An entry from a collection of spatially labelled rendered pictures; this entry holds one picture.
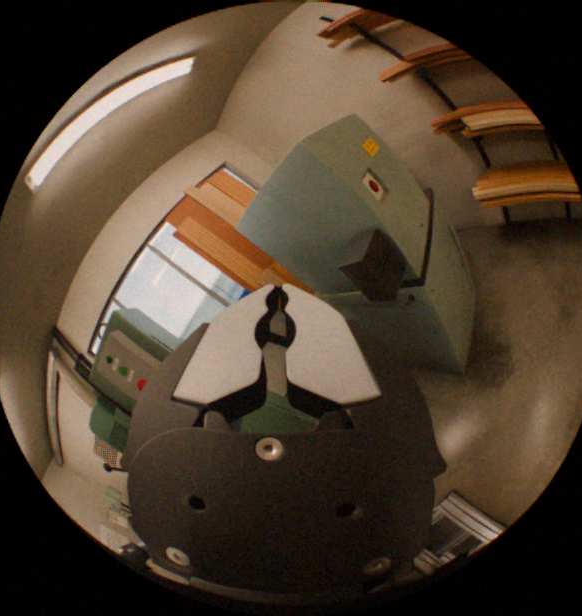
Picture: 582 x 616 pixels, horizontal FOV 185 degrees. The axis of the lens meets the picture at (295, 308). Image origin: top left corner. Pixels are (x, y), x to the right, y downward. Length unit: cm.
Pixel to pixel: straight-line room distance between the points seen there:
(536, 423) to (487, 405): 46
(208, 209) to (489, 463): 281
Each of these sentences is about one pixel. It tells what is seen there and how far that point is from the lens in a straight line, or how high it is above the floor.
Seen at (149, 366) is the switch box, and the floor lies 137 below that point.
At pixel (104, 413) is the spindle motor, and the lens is 71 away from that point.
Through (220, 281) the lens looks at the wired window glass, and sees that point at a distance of 199.
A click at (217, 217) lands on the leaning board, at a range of 198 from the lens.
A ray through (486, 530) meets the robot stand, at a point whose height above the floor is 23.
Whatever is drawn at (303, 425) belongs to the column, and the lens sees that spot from 65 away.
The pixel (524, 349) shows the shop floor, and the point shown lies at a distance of 148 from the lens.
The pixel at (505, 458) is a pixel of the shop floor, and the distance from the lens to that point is 137.
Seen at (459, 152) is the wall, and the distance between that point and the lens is 193.
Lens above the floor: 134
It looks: 23 degrees down
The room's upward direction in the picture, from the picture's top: 53 degrees counter-clockwise
